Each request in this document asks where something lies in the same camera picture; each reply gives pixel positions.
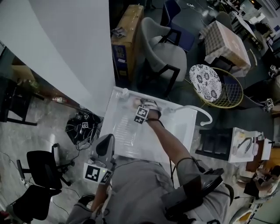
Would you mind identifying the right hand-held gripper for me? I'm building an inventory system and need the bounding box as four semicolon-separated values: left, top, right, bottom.
133;99;163;125

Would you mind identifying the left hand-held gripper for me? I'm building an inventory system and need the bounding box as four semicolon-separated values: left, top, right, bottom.
83;133;116;185

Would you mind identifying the person's right forearm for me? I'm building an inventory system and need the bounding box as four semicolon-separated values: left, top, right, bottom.
146;118;193;169

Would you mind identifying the person's left forearm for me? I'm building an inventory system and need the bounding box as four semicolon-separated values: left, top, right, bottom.
89;183;110;213

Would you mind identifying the white sink with metal stand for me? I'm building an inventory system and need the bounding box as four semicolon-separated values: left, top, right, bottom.
99;86;198;164

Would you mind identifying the grey armchair with black legs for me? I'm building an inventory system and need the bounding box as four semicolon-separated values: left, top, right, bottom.
140;17;188;98

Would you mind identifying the white curved faucet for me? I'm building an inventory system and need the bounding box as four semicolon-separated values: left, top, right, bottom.
164;105;213;127

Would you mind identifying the black office chair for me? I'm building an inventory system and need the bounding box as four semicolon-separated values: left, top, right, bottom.
7;185;63;222
17;143;75;190

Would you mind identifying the round floral seat cushion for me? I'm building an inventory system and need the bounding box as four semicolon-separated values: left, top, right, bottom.
189;64;223;103

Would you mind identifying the crumpled grey paper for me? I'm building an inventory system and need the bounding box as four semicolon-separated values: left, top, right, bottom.
110;27;127;38

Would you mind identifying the large flat cardboard box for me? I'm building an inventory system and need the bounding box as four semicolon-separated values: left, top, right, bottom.
111;4;145;87

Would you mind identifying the black shoulder-mounted device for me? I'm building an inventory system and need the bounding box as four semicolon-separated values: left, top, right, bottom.
161;168;225;213

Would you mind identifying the black metal stand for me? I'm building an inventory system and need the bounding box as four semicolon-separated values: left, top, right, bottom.
0;75;44;126

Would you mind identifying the green bottle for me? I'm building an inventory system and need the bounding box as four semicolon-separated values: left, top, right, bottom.
19;80;40;90

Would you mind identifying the curved metal faucet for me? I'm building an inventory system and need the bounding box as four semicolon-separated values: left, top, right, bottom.
237;137;254;154

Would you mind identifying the blue upholstered chair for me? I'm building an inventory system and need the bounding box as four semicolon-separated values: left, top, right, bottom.
161;0;195;53

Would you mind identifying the dark grey chair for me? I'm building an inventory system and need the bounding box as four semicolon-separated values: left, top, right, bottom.
237;95;266;110

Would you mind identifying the table with checked tablecloth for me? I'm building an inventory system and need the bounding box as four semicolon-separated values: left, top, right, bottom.
199;21;252;72

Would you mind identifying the white sink with black stand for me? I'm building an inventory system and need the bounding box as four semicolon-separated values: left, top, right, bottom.
195;127;264;164

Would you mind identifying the pink translucent tray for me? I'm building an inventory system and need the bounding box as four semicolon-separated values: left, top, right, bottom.
252;140;260;156

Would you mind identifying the light grey chair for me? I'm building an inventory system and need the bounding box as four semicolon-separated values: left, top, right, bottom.
215;11;234;31

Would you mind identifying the pale wooden chair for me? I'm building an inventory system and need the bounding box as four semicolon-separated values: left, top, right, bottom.
247;49;258;67

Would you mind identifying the wooden cabinet with white top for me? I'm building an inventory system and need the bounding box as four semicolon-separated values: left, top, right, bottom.
245;137;280;175

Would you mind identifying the white square table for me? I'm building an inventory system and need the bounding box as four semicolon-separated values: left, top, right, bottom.
231;10;261;44

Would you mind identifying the black bag with cables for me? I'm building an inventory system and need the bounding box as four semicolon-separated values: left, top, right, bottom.
65;111;103;151

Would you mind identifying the gold wire chair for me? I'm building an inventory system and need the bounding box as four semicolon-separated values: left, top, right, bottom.
185;67;244;109

